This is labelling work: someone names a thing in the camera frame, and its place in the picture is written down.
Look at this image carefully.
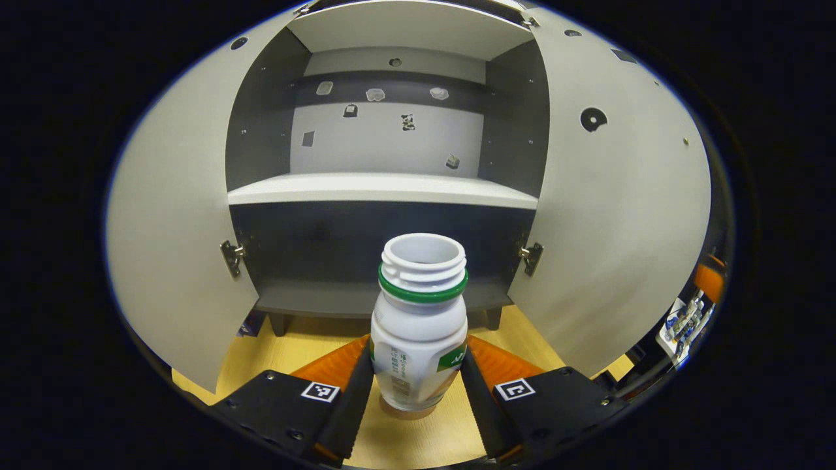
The white cabinet door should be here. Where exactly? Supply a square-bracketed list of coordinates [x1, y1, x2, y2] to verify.
[506, 7, 713, 378]
[106, 10, 311, 394]

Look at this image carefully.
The blue packet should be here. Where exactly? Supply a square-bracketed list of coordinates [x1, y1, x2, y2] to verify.
[236, 310, 267, 338]

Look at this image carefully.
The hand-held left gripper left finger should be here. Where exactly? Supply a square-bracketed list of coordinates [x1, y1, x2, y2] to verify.
[209, 334, 376, 465]

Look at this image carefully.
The white and grey cabinet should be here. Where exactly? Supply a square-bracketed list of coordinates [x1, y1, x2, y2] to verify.
[224, 0, 553, 337]

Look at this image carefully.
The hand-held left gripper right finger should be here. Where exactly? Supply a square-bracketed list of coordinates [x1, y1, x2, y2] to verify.
[459, 334, 631, 465]

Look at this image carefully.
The white bottle with green label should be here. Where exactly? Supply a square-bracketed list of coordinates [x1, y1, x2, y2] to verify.
[370, 233, 470, 413]

